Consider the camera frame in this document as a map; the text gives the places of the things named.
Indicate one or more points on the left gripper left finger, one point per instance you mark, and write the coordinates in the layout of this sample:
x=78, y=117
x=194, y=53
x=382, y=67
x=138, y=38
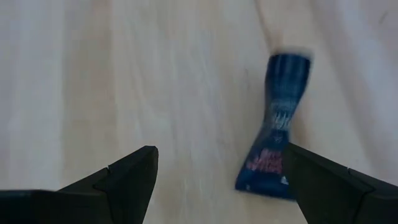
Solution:
x=124, y=193

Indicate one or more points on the dark blue pouch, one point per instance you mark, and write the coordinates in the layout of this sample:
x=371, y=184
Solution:
x=281, y=109

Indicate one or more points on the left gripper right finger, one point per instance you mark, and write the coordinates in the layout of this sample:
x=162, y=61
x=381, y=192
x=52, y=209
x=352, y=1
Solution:
x=329, y=196

